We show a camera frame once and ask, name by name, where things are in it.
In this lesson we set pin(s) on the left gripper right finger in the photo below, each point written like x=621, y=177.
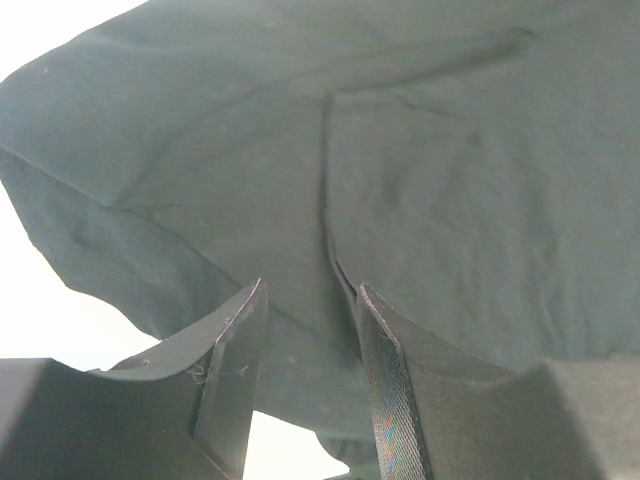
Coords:
x=440, y=413

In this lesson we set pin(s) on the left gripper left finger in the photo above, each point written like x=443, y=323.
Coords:
x=179, y=410

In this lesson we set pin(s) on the black t shirt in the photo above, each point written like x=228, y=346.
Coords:
x=475, y=162

